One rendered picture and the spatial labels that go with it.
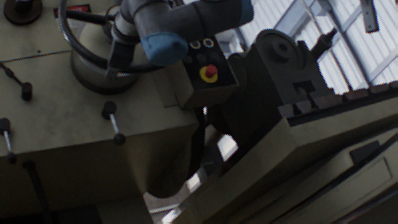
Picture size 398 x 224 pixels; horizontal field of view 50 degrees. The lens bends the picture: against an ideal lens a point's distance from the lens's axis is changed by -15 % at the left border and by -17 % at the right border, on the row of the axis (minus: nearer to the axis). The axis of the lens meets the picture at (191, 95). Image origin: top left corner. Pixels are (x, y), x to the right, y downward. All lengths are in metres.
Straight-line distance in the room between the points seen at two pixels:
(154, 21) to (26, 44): 0.65
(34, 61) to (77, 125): 0.25
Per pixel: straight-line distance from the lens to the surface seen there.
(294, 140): 1.37
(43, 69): 1.42
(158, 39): 0.88
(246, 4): 0.92
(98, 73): 1.32
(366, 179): 1.42
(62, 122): 1.33
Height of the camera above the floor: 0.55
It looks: 23 degrees up
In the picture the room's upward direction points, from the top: 23 degrees counter-clockwise
